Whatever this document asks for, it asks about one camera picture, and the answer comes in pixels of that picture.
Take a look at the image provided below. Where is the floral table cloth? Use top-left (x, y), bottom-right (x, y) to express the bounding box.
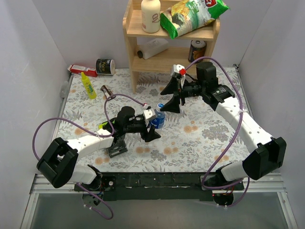
top-left (57, 69), bottom-right (249, 172)

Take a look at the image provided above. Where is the black white paper cup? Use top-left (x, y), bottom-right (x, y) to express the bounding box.
top-left (95, 59), bottom-right (115, 75)

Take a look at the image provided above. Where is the black green razor box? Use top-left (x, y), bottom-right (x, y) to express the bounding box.
top-left (105, 118), bottom-right (128, 158)

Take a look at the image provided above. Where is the yellow squeeze bottle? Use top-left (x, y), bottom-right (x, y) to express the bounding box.
top-left (81, 72), bottom-right (97, 99)

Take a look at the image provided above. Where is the red white toothpaste box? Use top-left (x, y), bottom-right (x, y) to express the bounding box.
top-left (67, 64), bottom-right (98, 77)

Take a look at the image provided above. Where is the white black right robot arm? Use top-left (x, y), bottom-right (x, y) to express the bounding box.
top-left (161, 62), bottom-right (286, 190)

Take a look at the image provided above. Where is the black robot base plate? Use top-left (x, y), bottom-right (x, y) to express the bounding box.
top-left (74, 172), bottom-right (245, 206)

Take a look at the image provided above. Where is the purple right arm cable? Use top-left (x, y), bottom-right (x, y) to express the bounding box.
top-left (183, 56), bottom-right (251, 207)

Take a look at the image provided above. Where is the lying white bottle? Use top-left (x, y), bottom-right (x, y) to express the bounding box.
top-left (137, 38), bottom-right (169, 60)

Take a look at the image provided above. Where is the green chips bag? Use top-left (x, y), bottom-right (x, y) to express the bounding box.
top-left (160, 0), bottom-right (230, 39)

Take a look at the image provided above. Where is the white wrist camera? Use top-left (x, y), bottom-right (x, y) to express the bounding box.
top-left (143, 109), bottom-right (157, 121)
top-left (170, 64), bottom-right (186, 87)

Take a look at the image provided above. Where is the cream lotion bottle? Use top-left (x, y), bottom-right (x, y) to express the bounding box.
top-left (141, 0), bottom-right (161, 33)

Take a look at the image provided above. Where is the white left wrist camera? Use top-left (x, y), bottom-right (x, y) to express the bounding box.
top-left (143, 109), bottom-right (157, 121)

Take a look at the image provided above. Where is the brown chocolate bar wrapper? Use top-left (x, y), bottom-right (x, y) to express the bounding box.
top-left (101, 85), bottom-right (116, 101)

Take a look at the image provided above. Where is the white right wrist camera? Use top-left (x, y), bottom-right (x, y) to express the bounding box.
top-left (170, 64), bottom-right (186, 87)

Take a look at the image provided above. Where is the small blue-label water bottle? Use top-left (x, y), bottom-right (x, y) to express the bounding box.
top-left (150, 107), bottom-right (165, 129)

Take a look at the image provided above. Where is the wooden two-tier shelf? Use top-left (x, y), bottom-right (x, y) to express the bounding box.
top-left (122, 0), bottom-right (220, 93)

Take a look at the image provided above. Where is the dark tin can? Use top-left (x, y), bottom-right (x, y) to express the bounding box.
top-left (188, 40), bottom-right (206, 62)

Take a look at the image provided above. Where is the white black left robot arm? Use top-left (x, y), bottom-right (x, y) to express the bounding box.
top-left (37, 106), bottom-right (161, 191)

